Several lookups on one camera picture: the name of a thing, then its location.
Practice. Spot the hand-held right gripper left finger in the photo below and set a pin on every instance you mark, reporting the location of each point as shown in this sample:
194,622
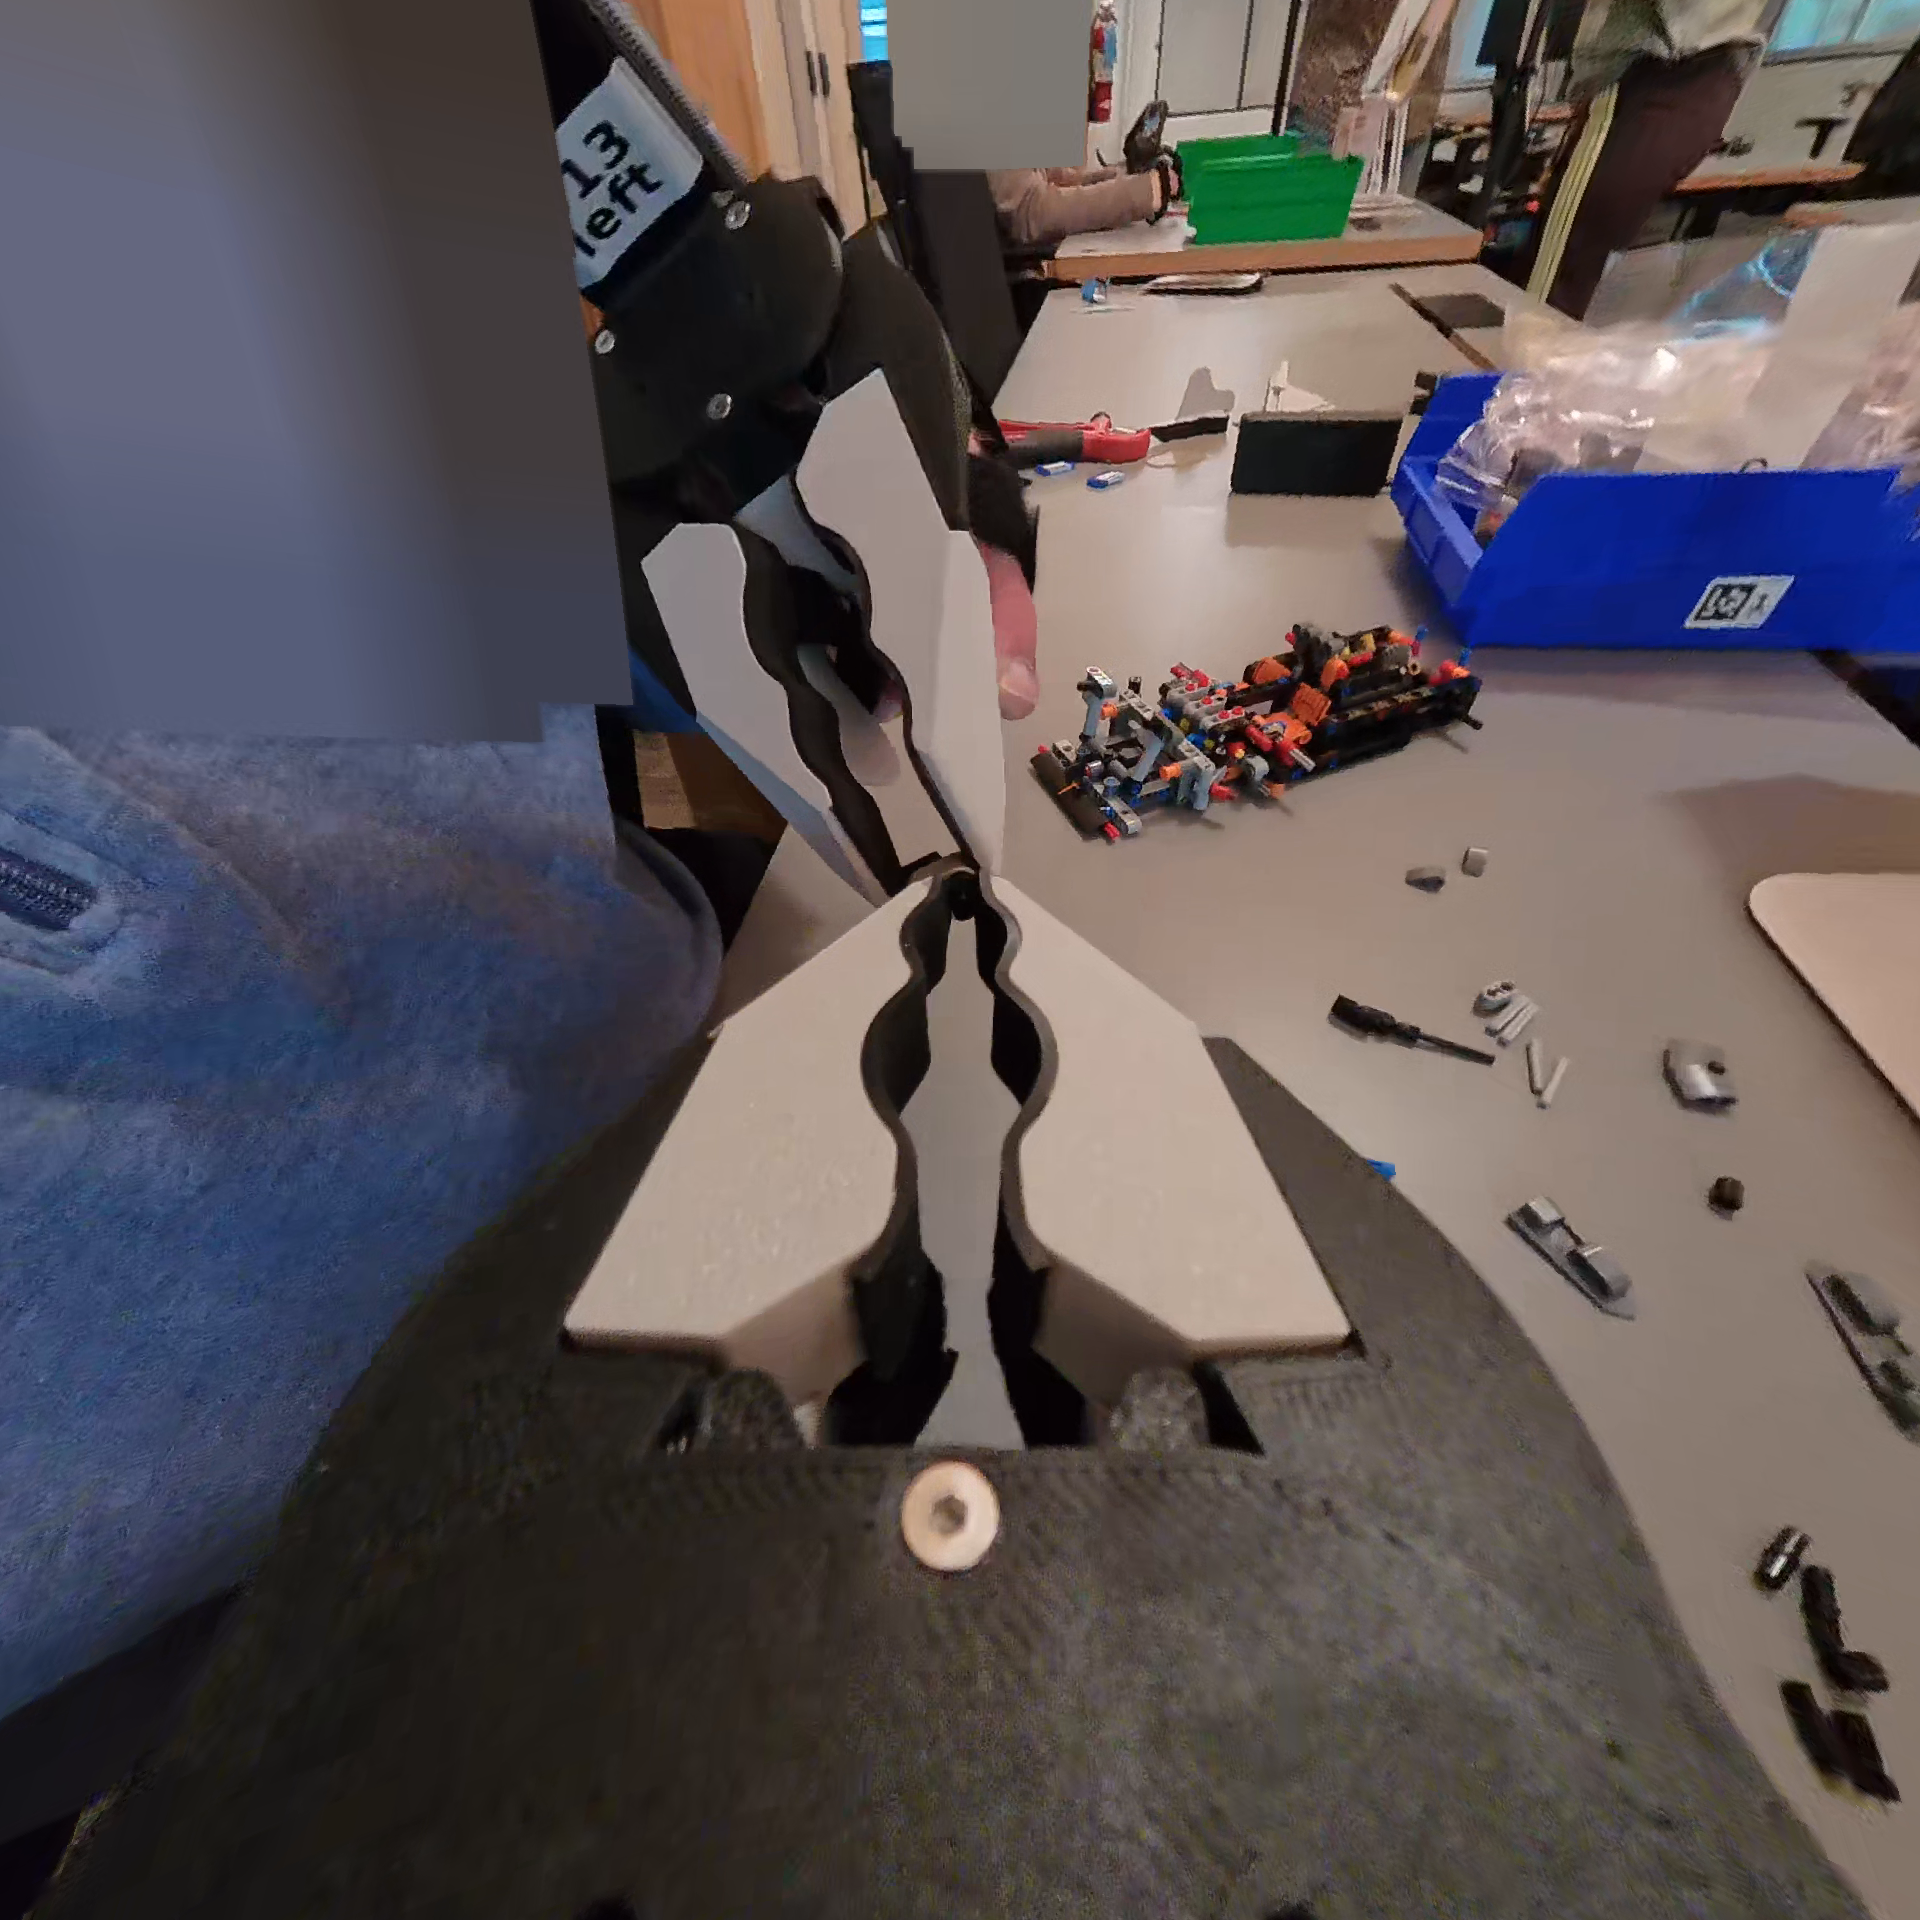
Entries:
735,1185

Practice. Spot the black friction pin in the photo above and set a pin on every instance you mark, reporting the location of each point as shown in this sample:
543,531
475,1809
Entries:
1823,1606
1856,1669
1781,1558

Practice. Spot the black rectangular box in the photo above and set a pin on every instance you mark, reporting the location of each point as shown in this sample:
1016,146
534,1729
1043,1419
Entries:
1317,454

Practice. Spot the black mat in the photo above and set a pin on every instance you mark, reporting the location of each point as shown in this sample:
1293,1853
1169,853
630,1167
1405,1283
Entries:
1458,313

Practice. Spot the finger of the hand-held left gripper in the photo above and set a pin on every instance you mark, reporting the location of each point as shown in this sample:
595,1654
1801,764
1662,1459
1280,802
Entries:
915,599
713,630

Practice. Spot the wooden pillar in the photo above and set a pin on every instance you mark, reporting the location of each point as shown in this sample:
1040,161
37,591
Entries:
705,76

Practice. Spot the lego car assembly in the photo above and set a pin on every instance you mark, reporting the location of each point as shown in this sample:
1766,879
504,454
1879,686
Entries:
1259,722

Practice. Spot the red and black tool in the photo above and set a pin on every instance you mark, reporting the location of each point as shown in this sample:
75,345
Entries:
1079,438

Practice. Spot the white paper booklet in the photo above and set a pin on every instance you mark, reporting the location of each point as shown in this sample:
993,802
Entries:
1845,347

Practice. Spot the dark grey panel piece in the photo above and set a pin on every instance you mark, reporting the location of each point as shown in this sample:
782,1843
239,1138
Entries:
1872,1342
1574,1258

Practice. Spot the blue storage bin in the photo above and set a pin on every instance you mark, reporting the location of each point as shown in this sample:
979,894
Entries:
1622,547

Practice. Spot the black pin connector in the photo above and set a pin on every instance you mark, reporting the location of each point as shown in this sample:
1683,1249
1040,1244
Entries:
1816,1729
1869,1757

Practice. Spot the light grey curved panel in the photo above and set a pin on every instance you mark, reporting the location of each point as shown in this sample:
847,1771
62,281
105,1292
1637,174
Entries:
1699,1075

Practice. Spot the green box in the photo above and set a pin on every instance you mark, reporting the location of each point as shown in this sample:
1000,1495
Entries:
1266,189

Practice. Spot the dark cloth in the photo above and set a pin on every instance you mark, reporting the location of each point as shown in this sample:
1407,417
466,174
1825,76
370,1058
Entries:
945,270

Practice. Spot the clear plastic parts bags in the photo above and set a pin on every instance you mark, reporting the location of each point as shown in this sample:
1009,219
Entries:
1622,389

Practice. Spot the person's blue sweater torso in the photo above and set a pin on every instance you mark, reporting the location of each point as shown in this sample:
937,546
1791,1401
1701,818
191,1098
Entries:
301,1126

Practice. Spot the white desk stand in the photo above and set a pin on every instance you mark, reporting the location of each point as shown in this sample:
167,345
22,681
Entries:
1851,962

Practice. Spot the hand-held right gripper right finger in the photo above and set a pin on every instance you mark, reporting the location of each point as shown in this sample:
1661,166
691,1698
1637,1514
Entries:
1171,1185

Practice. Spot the person's left hand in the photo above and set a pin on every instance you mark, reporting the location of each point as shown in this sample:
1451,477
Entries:
1016,646

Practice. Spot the black connector with axle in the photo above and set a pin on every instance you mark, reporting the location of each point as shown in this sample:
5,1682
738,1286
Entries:
1373,1020

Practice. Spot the wooden workbench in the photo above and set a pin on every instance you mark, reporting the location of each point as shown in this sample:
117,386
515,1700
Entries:
1275,254

